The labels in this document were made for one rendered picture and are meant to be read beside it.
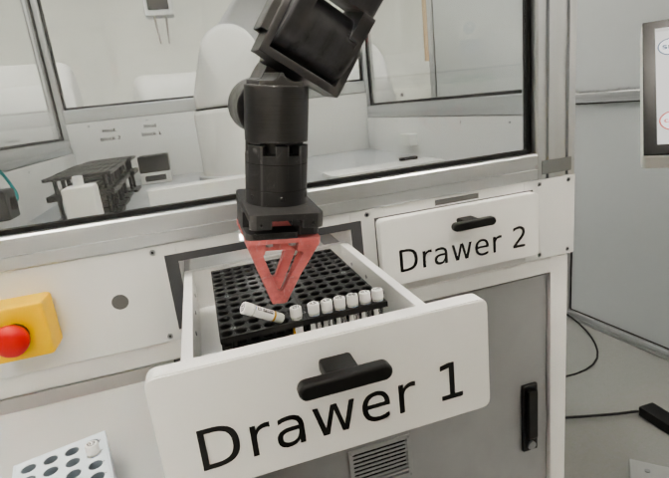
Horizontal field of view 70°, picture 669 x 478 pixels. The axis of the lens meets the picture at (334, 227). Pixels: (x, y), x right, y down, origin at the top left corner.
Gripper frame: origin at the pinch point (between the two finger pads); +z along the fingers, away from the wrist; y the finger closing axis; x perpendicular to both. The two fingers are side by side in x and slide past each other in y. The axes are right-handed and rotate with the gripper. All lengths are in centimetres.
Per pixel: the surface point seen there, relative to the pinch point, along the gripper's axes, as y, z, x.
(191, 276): -22.3, 7.3, -7.9
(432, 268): -20.1, 8.5, 29.5
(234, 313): -4.5, 4.6, -3.8
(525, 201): -21, -2, 46
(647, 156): -21, -9, 71
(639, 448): -40, 84, 119
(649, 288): -83, 54, 166
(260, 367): 10.7, 1.6, -3.3
